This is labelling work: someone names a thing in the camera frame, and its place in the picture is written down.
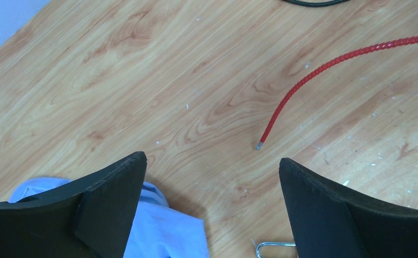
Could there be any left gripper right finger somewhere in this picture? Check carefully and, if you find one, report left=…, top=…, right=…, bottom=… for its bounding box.
left=279, top=158, right=418, bottom=257

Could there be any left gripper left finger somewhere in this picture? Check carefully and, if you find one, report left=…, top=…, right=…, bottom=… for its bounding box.
left=0, top=152, right=147, bottom=257

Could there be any brass padlock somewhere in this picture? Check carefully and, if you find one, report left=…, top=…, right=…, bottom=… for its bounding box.
left=255, top=242, right=298, bottom=258

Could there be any red cable lock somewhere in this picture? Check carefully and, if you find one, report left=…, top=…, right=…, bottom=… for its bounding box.
left=255, top=35, right=418, bottom=151

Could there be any lavender cloth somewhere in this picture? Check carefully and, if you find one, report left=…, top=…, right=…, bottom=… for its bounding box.
left=8, top=177, right=210, bottom=258

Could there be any black cable lock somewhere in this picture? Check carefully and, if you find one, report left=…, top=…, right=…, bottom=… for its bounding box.
left=282, top=0, right=349, bottom=8

